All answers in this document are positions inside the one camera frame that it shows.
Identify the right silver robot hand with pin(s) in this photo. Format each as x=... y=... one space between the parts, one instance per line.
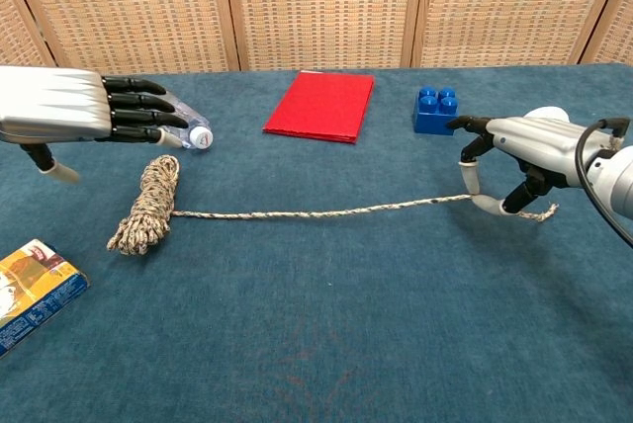
x=539 y=146

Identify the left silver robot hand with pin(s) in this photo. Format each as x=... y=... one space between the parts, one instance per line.
x=54 y=102

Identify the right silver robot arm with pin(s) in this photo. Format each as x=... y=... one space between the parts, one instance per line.
x=618 y=181

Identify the white flower-print paper cup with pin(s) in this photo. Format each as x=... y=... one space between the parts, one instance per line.
x=546 y=111

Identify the woven wooden screen panel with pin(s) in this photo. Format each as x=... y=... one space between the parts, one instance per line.
x=504 y=8
x=321 y=8
x=615 y=37
x=20 y=37
x=128 y=8

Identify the blue toy building brick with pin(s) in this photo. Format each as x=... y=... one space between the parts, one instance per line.
x=432 y=114

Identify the clear plastic water bottle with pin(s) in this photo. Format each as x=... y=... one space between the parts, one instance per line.
x=200 y=135

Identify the yellow and blue snack box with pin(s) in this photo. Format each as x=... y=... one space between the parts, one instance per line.
x=34 y=289

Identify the red flat folder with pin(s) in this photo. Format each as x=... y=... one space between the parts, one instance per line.
x=321 y=107

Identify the teal table cloth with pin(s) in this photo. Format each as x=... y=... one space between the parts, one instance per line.
x=316 y=319

